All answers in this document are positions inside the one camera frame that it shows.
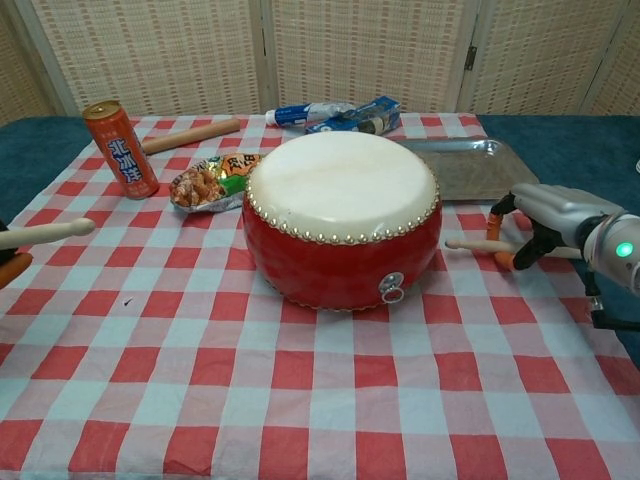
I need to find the blue white toothpaste tube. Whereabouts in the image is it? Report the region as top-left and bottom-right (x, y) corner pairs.
(266, 101), (359, 129)

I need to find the stainless steel tray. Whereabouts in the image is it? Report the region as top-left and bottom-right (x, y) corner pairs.
(397, 138), (541, 202)

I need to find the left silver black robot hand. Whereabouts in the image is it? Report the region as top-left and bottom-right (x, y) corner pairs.
(0, 217), (34, 290)

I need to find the green orange snack bag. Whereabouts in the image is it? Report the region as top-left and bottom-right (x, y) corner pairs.
(169, 152), (264, 215)

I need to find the orange soda can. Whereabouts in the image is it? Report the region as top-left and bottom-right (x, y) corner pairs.
(82, 101), (160, 201)

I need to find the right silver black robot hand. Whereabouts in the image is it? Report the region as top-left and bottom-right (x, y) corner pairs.
(487, 182), (626, 271)

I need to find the woven folding screen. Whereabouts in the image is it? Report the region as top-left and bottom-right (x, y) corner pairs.
(0, 0), (640, 127)

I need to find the blue cling film box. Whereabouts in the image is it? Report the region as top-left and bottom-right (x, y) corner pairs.
(304, 95), (401, 137)

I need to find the dark blue table cover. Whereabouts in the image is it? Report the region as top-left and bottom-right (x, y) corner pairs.
(0, 114), (640, 371)

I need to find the red white checkered tablecloth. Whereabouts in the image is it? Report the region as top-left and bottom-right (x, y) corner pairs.
(0, 113), (640, 480)

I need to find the wooden rolling pin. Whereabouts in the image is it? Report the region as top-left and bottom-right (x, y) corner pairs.
(141, 118), (241, 155)

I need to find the red drum with white skin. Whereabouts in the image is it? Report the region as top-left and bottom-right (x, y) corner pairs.
(242, 131), (444, 312)

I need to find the wooden drumstick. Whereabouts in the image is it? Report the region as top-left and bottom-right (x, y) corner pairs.
(0, 217), (96, 251)
(444, 238), (586, 261)

